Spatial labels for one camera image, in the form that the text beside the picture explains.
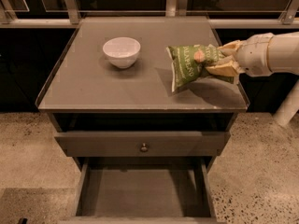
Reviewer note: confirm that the grey drawer cabinet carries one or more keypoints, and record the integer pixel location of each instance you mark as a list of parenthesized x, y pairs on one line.
[(86, 93)]

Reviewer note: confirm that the metal railing frame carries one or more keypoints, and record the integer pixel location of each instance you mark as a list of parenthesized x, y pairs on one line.
[(220, 14)]

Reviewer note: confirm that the open grey middle drawer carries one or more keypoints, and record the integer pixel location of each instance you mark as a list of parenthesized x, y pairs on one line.
[(143, 191)]

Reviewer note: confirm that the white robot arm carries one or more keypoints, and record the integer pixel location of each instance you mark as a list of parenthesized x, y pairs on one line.
[(283, 53)]

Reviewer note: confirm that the grey top drawer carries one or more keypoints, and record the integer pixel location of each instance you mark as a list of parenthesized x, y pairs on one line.
[(127, 144)]

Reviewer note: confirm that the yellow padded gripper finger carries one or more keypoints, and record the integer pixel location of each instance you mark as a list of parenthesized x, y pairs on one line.
[(226, 67), (230, 48)]

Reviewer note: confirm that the green jalapeno chip bag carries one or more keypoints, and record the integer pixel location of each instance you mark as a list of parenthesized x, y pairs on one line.
[(189, 64)]

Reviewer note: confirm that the round metal drawer knob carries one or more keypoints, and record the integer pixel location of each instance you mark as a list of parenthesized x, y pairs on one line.
[(144, 147)]

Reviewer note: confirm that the white cylindrical post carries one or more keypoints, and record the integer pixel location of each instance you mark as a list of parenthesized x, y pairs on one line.
[(289, 107)]

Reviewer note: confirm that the white ceramic bowl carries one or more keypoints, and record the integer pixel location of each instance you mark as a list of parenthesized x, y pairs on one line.
[(122, 52)]

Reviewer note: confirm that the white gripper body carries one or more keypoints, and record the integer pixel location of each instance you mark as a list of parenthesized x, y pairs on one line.
[(253, 56)]

